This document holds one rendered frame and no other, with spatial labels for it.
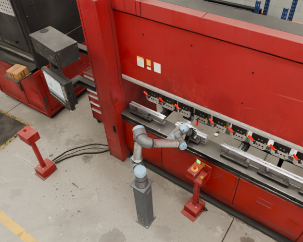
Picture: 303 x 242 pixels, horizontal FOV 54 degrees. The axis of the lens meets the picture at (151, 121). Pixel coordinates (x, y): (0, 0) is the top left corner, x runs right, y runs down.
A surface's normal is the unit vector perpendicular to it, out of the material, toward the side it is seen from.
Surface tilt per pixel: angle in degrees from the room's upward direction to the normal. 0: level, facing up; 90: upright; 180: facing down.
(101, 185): 0
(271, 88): 90
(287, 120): 90
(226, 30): 90
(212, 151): 0
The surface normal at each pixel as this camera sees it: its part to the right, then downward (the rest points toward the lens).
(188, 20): -0.59, 0.59
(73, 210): -0.04, -0.72
